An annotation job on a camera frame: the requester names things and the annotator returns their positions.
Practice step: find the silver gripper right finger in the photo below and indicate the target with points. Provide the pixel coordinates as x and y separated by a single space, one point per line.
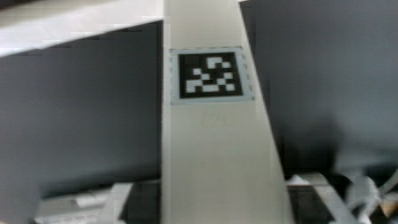
315 181

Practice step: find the white L-shaped fence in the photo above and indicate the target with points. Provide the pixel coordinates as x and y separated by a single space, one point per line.
54 21

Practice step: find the white desk leg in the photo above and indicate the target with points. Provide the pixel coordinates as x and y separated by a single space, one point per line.
222 182

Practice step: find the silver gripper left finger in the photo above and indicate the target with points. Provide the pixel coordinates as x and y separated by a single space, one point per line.
87 208

